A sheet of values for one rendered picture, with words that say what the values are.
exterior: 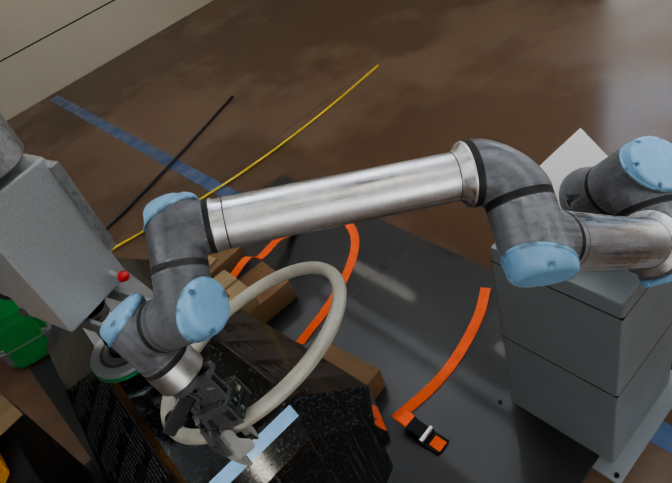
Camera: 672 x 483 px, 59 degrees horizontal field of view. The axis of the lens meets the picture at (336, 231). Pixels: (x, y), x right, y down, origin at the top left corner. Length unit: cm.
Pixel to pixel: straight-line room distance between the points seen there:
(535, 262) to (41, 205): 114
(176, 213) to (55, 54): 583
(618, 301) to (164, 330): 114
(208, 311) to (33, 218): 76
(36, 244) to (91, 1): 536
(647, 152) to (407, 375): 142
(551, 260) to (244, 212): 48
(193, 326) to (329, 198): 29
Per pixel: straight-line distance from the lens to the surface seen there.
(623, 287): 170
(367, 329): 276
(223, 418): 112
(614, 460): 236
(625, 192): 157
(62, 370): 239
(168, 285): 94
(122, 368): 192
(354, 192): 96
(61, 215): 163
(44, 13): 669
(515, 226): 100
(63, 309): 169
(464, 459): 237
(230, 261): 327
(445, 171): 100
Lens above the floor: 212
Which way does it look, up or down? 40 degrees down
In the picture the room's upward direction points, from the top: 20 degrees counter-clockwise
